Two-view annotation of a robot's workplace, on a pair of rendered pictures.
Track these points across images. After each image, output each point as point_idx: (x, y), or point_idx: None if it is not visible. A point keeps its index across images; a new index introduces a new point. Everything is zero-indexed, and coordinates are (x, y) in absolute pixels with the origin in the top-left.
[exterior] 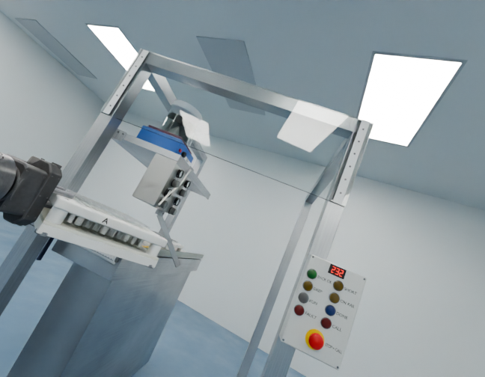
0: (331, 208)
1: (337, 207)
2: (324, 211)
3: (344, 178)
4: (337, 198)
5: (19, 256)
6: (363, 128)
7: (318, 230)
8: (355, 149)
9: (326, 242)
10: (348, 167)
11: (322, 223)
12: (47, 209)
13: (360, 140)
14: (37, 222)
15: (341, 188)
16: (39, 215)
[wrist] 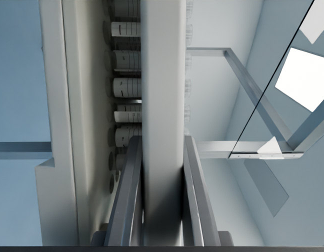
0: (225, 153)
1: (226, 155)
2: (222, 151)
3: (250, 155)
4: (233, 155)
5: None
6: (295, 155)
7: (207, 151)
8: (275, 155)
9: (199, 156)
10: (259, 155)
11: (213, 152)
12: (91, 19)
13: (284, 156)
14: (61, 235)
15: (241, 155)
16: (72, 172)
